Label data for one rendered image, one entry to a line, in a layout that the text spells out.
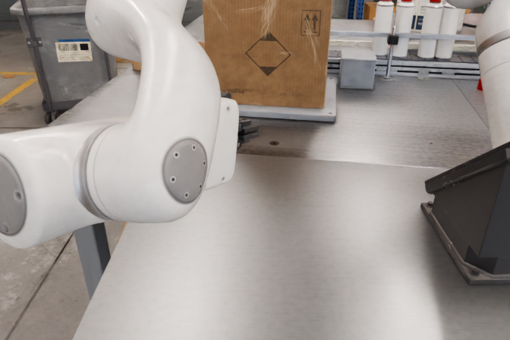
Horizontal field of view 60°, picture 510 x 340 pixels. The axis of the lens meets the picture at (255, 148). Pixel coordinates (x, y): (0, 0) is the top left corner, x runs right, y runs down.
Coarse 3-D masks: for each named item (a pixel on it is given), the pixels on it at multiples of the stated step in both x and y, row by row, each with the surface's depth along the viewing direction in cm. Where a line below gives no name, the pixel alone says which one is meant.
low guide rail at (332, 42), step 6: (330, 42) 147; (336, 42) 147; (342, 42) 147; (348, 42) 146; (354, 42) 146; (360, 42) 146; (366, 42) 145; (414, 42) 144; (408, 48) 144; (414, 48) 144; (456, 48) 142; (462, 48) 141; (468, 48) 141; (474, 48) 141
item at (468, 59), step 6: (330, 54) 144; (336, 54) 144; (408, 54) 145; (414, 54) 144; (402, 60) 139; (408, 60) 139; (414, 60) 138; (420, 60) 138; (426, 60) 138; (432, 60) 138; (438, 60) 138; (444, 60) 138; (450, 60) 138; (456, 60) 138; (462, 60) 138; (468, 60) 138; (474, 60) 138
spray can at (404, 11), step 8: (408, 0) 133; (400, 8) 134; (408, 8) 133; (400, 16) 135; (408, 16) 134; (400, 24) 136; (408, 24) 135; (400, 32) 137; (408, 32) 137; (400, 40) 138; (408, 40) 139; (400, 48) 139; (392, 56) 141; (400, 56) 140
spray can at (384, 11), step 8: (384, 0) 135; (376, 8) 137; (384, 8) 135; (392, 8) 136; (376, 16) 137; (384, 16) 136; (376, 24) 138; (384, 24) 137; (376, 40) 140; (384, 40) 139; (376, 48) 141; (384, 48) 140; (376, 56) 142
